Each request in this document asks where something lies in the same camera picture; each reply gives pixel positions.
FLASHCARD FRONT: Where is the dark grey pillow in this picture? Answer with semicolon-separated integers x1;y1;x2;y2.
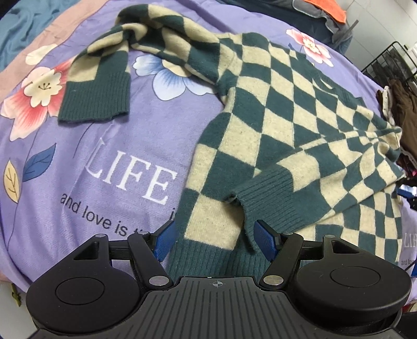
220;0;353;55

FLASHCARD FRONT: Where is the orange cloth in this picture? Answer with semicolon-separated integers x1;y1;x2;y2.
305;0;346;23

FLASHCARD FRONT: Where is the green cream checkered sweater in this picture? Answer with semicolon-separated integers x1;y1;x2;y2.
58;4;404;278

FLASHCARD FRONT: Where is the brown folded garment stack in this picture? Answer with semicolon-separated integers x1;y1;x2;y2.
376;79;416;184

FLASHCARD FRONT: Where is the purple floral bed sheet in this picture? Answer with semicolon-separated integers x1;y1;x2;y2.
0;0;417;293

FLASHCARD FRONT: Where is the teal blue duvet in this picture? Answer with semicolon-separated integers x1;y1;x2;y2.
1;0;78;71

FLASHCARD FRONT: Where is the black wire rack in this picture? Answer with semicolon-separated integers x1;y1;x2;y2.
361;41;416;94

